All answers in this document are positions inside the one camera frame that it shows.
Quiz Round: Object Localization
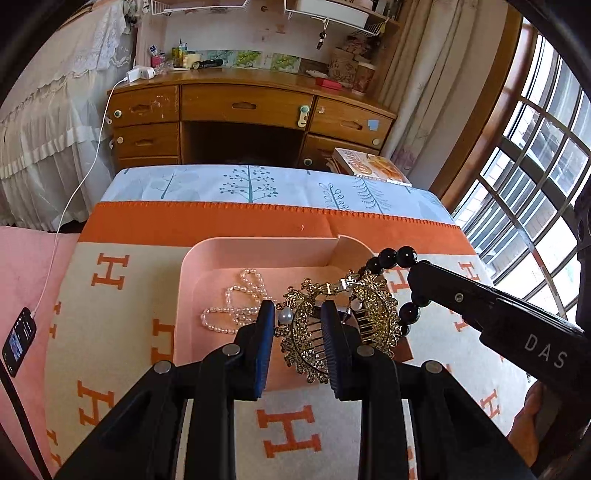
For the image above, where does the pink plastic tray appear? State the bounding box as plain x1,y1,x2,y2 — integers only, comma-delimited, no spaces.
173,234,415,393

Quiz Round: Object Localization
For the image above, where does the black smartphone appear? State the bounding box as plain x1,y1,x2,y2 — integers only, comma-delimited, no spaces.
2,307,38,378

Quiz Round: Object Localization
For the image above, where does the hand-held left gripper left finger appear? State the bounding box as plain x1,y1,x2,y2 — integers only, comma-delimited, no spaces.
55,300,278,480

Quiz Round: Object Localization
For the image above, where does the gold filigree hair comb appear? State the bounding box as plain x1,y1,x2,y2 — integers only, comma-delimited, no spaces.
276,272,403,386

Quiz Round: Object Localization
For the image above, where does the beige floral curtain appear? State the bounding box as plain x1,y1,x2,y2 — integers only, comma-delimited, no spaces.
379,0,504,185

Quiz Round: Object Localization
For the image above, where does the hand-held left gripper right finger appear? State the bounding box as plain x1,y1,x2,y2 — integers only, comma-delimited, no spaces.
320,300,536,480

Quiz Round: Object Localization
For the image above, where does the small pearl necklace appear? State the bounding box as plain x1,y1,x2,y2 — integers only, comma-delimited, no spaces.
201,268,278,334

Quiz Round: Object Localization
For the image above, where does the red printed paper cup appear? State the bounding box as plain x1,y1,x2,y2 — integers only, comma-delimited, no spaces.
353,62,376,95

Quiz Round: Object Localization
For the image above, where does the orange printed book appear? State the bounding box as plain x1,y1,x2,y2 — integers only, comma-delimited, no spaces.
331,148,413,188

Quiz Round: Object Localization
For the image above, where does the beige printed container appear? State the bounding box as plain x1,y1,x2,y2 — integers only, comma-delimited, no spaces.
328,48,358,88

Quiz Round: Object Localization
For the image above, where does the black bead bracelet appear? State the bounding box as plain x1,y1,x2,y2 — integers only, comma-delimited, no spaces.
358,246,432,335

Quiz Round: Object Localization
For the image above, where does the white charging cable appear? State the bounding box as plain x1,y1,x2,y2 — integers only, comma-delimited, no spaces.
34,76,134,319

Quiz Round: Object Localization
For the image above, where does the white wire shelf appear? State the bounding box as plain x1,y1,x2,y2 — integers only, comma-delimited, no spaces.
284,0,389,35
148,0,250,14

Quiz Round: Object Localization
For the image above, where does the light blue tree-print sheet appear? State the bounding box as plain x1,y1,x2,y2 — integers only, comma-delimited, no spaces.
99,164,458,227

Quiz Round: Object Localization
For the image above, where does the white lace cover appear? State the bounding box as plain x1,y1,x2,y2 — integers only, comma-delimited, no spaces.
0,0,139,232

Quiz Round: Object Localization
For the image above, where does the green leaf picture strip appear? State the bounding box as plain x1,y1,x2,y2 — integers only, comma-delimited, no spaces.
231,50,301,73

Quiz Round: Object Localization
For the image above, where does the pink plush blanket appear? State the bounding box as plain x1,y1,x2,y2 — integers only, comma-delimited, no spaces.
0,224,81,480

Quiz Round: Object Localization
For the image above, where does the wide wooden desk drawer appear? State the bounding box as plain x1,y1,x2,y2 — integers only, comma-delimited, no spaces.
181,84,315,125

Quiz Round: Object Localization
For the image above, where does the black cable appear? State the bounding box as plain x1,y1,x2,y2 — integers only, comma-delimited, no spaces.
0,360,51,480

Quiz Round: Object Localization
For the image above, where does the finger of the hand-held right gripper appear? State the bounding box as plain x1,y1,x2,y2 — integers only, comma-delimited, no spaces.
407,261,502,340

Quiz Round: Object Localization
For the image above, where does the window with metal grille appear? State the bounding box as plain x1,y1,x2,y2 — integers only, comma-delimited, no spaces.
452,18,591,324

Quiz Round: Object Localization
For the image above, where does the person's right hand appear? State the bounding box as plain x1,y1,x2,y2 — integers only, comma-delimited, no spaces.
505,382,546,470

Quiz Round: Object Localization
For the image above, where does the wooden desk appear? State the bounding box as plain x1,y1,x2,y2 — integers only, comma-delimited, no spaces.
107,68,398,174

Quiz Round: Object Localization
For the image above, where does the orange beige patterned blanket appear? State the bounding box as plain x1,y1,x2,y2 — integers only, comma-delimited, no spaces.
44,200,532,480

